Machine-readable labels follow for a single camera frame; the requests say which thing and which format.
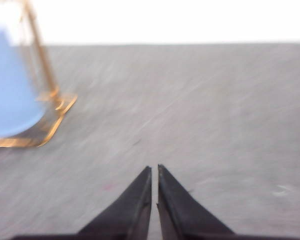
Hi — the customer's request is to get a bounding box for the blue ribbed cup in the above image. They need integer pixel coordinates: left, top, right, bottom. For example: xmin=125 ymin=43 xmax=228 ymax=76
xmin=0 ymin=29 xmax=45 ymax=138

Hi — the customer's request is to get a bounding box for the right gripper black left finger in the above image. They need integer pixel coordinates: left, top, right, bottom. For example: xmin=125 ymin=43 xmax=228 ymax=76
xmin=12 ymin=166 xmax=152 ymax=240

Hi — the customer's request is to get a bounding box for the gold wire cup rack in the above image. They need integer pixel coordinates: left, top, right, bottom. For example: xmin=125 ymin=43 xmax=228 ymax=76
xmin=0 ymin=0 xmax=77 ymax=148

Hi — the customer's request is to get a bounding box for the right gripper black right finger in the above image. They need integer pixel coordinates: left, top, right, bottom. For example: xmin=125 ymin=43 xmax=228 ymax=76
xmin=156 ymin=164 xmax=299 ymax=240

